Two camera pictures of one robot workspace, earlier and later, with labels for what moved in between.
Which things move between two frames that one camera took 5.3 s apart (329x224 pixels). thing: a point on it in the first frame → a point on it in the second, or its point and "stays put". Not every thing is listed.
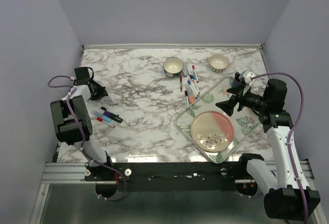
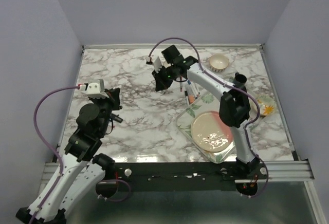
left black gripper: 101,92 → 114,94
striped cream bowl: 218,62 stays put
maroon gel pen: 181,83 stays put
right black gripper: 228,105 → 161,84
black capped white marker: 186,95 stays put
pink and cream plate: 212,131 stays put
